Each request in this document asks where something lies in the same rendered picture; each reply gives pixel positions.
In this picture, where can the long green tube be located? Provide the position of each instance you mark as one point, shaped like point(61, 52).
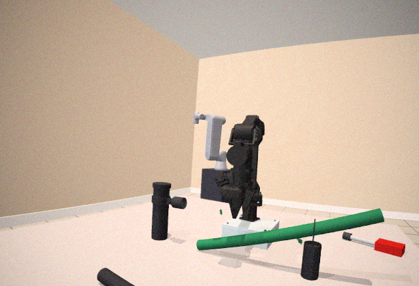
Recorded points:
point(289, 233)

